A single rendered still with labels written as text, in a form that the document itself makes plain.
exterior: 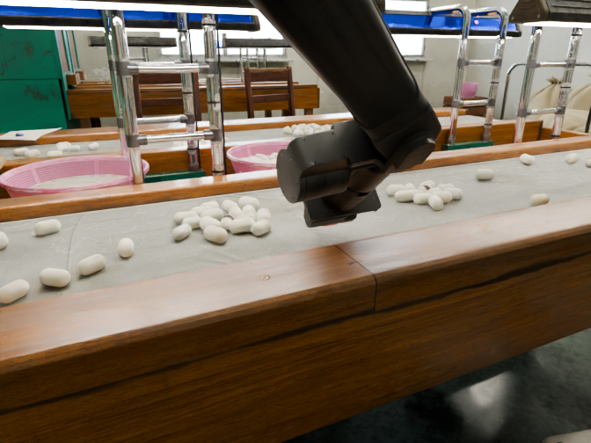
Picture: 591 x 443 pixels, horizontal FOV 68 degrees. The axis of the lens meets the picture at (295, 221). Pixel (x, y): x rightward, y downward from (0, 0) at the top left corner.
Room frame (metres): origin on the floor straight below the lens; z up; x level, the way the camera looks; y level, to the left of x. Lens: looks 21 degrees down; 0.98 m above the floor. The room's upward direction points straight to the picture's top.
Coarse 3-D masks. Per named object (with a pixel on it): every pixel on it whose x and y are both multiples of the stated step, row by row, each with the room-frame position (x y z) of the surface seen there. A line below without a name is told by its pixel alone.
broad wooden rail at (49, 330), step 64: (320, 256) 0.45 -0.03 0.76; (384, 256) 0.45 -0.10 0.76; (448, 256) 0.45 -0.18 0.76; (512, 256) 0.48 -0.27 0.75; (576, 256) 0.54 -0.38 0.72; (0, 320) 0.32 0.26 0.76; (64, 320) 0.32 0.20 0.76; (128, 320) 0.32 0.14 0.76; (192, 320) 0.33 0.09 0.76; (256, 320) 0.35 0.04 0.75; (320, 320) 0.38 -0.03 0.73; (384, 320) 0.41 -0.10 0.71; (448, 320) 0.45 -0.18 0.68; (512, 320) 0.50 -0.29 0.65; (576, 320) 0.56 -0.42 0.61; (0, 384) 0.26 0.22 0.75; (64, 384) 0.28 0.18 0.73; (128, 384) 0.30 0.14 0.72; (192, 384) 0.32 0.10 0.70; (256, 384) 0.35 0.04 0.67; (320, 384) 0.38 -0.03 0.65; (384, 384) 0.41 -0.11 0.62
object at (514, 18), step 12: (528, 0) 0.93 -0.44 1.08; (540, 0) 0.90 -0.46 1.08; (552, 0) 0.92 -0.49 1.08; (564, 0) 0.93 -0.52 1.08; (576, 0) 0.95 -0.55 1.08; (588, 0) 0.96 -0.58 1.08; (516, 12) 0.95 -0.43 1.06; (528, 12) 0.92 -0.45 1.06; (540, 12) 0.90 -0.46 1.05; (552, 12) 0.90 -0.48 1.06; (564, 12) 0.91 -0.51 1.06; (576, 12) 0.93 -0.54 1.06; (588, 12) 0.95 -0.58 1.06
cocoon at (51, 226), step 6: (42, 222) 0.58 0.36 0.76; (48, 222) 0.58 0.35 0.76; (54, 222) 0.58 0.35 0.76; (60, 222) 0.59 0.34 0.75; (36, 228) 0.57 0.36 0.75; (42, 228) 0.57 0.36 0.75; (48, 228) 0.57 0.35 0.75; (54, 228) 0.58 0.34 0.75; (60, 228) 0.59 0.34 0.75; (42, 234) 0.57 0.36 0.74
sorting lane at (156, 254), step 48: (240, 192) 0.78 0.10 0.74; (384, 192) 0.78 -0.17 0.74; (480, 192) 0.78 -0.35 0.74; (528, 192) 0.78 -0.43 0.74; (576, 192) 0.78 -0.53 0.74; (48, 240) 0.56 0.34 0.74; (96, 240) 0.56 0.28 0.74; (144, 240) 0.56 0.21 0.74; (192, 240) 0.56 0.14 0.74; (240, 240) 0.56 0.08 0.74; (288, 240) 0.56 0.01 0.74; (336, 240) 0.56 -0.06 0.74; (48, 288) 0.42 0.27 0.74; (96, 288) 0.42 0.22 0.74
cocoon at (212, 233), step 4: (208, 228) 0.55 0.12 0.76; (212, 228) 0.55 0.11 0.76; (216, 228) 0.55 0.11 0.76; (220, 228) 0.55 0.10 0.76; (204, 232) 0.55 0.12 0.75; (208, 232) 0.55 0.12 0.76; (212, 232) 0.54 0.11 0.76; (216, 232) 0.54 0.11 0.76; (220, 232) 0.54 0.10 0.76; (224, 232) 0.54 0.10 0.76; (208, 236) 0.55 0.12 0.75; (212, 236) 0.54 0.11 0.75; (216, 236) 0.54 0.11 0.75; (220, 236) 0.54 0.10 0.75; (224, 236) 0.54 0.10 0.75; (212, 240) 0.54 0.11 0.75; (216, 240) 0.54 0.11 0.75; (220, 240) 0.54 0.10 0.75; (224, 240) 0.54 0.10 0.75
